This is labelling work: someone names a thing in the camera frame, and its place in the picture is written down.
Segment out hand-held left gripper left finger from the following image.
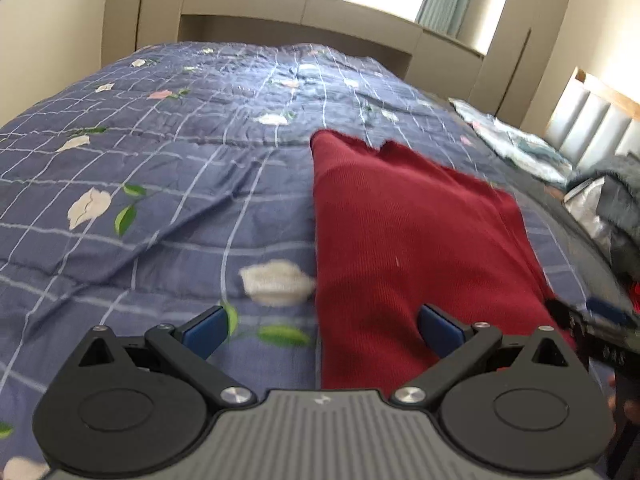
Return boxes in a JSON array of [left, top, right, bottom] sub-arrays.
[[75, 304, 256, 408]]

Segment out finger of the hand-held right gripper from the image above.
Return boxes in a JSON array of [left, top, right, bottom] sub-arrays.
[[585, 297, 633, 327]]

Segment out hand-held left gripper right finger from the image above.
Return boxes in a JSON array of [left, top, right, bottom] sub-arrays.
[[390, 304, 576, 408]]

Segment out dark red knit sweater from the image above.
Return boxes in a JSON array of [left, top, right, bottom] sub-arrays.
[[310, 129, 576, 392]]

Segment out person's right forearm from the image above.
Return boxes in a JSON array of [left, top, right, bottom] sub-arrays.
[[607, 372, 640, 480]]

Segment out grey clothes pile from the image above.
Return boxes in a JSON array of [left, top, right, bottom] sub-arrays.
[[564, 155, 640, 282]]

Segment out blue floral checked quilt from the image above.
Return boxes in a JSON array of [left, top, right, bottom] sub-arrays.
[[0, 42, 640, 480]]

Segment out light patterned folded cloth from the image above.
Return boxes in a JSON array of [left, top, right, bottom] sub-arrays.
[[450, 99, 576, 183]]

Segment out grey padded headboard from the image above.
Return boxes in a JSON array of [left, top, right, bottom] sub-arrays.
[[545, 67, 640, 162]]

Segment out beige bed surround cabinet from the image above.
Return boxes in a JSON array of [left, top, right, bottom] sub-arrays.
[[102, 0, 578, 117]]

